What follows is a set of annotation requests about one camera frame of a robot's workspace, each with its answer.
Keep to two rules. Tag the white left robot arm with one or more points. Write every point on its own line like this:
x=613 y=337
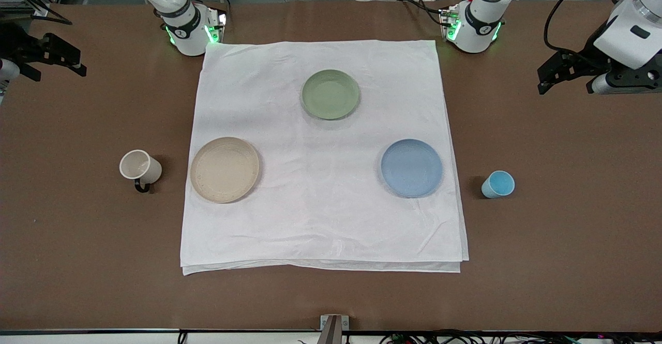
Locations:
x=476 y=23

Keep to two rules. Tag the blue plate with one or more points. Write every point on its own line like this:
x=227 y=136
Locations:
x=411 y=168

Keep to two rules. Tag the metal table bracket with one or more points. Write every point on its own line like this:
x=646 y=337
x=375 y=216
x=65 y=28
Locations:
x=333 y=328

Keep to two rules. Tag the beige plate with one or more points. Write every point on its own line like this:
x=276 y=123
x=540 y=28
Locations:
x=224 y=169

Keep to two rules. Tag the green plate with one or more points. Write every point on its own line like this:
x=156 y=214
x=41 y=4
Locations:
x=330 y=94

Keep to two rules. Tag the black table edge bar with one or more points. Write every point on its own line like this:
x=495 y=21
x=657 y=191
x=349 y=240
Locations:
x=155 y=331

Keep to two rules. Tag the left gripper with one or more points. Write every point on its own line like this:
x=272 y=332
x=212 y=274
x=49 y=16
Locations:
x=585 y=59

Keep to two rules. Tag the blue cup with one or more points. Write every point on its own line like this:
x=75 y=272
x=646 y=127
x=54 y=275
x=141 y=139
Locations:
x=498 y=184

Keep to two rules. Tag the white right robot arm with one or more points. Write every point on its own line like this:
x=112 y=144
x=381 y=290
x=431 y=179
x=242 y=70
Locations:
x=182 y=23

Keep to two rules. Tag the white cloth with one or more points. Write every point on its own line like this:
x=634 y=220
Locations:
x=320 y=204

